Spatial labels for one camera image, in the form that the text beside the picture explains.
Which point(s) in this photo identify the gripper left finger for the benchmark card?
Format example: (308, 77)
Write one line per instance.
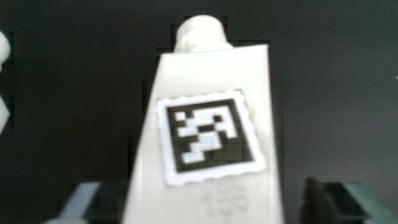
(95, 204)

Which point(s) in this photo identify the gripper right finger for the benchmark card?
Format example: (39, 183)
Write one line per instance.
(342, 203)

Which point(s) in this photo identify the white stool leg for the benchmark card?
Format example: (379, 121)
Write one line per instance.
(205, 178)

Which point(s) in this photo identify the white round stool seat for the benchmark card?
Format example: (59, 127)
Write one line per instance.
(6, 52)

